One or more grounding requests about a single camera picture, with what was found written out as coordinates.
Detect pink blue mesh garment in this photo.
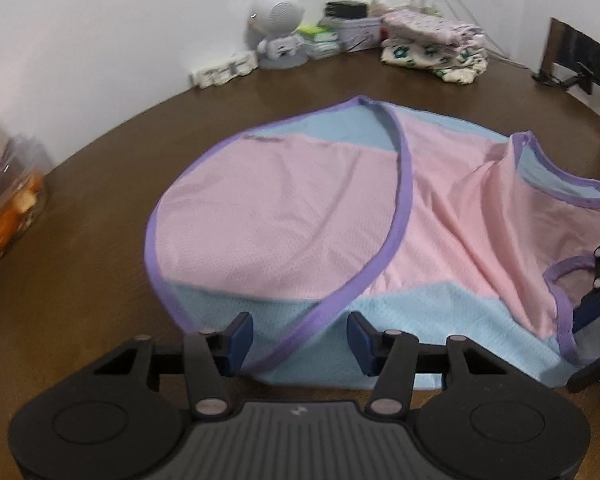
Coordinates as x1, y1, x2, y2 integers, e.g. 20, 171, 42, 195
145, 96, 600, 389

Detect folded floral clothes stack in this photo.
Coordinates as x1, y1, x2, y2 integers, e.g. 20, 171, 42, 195
380, 9, 489, 84

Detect clear snack and orange container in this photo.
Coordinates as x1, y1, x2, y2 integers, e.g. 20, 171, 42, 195
0, 126, 47, 259

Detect white power strip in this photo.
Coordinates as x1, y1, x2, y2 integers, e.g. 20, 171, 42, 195
189, 51, 259, 89

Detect green white small boxes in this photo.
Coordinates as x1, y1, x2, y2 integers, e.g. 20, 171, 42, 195
297, 25, 341, 60

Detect white round speaker toy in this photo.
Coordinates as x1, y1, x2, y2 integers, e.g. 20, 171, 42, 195
248, 0, 309, 70

